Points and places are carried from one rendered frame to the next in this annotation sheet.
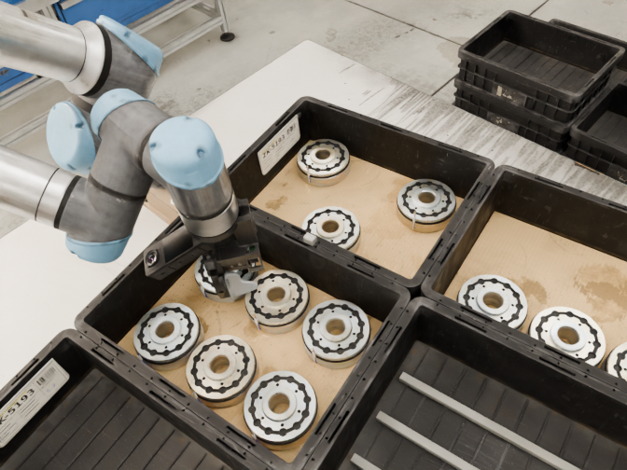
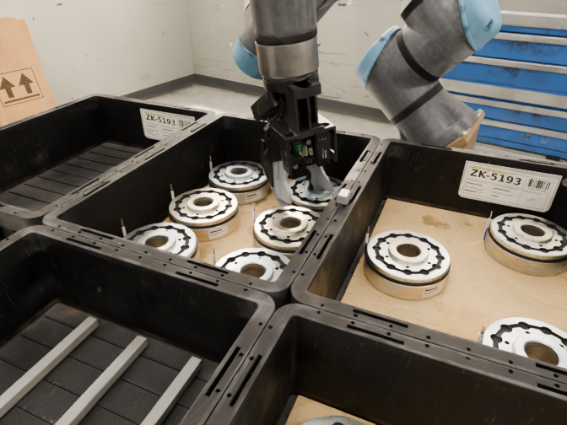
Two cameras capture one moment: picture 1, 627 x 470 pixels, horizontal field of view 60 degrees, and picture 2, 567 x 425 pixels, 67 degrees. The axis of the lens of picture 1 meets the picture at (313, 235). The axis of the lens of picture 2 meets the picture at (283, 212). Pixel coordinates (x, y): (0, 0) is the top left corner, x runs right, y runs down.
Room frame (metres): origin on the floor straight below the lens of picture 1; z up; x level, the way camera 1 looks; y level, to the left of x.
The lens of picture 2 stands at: (0.32, -0.39, 1.19)
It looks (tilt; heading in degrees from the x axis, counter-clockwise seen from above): 32 degrees down; 73
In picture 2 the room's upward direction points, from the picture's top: straight up
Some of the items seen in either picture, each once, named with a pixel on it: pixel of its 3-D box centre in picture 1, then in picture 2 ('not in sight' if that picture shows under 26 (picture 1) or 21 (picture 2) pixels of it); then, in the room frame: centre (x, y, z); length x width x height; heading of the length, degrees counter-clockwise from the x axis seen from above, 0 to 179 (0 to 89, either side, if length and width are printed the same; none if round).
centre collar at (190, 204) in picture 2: (219, 365); (202, 202); (0.37, 0.16, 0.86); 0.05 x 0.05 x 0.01
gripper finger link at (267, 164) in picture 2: (218, 276); (277, 157); (0.48, 0.15, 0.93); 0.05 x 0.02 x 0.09; 5
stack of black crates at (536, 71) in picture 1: (523, 108); not in sight; (1.40, -0.76, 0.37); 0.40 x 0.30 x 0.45; 40
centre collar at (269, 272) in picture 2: (335, 327); (253, 271); (0.40, -0.01, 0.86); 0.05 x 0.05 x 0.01
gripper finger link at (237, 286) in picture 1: (239, 287); (284, 191); (0.48, 0.13, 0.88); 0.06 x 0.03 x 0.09; 95
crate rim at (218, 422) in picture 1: (241, 311); (240, 179); (0.42, 0.12, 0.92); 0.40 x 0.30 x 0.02; 50
